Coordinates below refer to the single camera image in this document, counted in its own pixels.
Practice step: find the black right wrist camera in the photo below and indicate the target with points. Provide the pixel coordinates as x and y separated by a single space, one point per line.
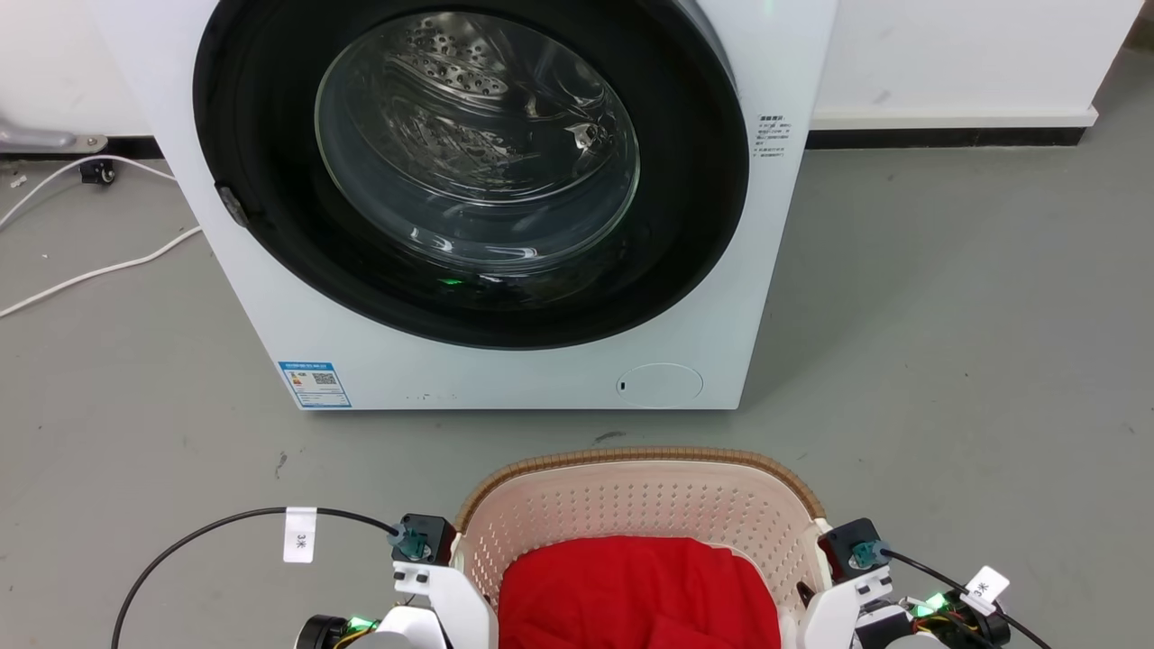
852 546

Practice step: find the red cloth garment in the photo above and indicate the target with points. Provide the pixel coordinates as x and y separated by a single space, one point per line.
636 595

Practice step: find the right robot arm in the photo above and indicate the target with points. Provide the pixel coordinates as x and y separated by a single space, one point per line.
938 626

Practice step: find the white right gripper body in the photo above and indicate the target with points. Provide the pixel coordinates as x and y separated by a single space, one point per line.
834 608

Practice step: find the blue energy label sticker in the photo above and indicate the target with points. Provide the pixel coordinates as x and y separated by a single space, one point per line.
315 384

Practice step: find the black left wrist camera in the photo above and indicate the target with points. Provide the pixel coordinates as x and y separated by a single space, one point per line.
425 538

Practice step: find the grey metal bracket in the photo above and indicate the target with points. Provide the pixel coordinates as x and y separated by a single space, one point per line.
41 138

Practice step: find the round white filter cover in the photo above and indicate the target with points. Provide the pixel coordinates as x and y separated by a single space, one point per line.
661 385

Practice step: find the beige plastic laundry basket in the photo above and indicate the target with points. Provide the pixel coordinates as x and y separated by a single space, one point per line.
645 500

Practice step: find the white front-load washing machine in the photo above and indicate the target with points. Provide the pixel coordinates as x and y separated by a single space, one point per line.
505 374

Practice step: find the black round washer door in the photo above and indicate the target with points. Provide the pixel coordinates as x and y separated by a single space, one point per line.
270 234

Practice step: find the small printed text sticker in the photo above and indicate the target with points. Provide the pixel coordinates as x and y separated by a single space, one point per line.
771 137

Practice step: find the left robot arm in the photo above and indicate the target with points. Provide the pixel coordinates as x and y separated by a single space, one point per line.
406 631

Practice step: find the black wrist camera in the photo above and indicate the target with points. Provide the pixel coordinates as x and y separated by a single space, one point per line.
852 546
425 538

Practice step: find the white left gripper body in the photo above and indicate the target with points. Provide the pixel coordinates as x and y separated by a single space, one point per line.
455 597

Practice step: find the black caster wheel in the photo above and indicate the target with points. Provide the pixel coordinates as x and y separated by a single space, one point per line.
97 172

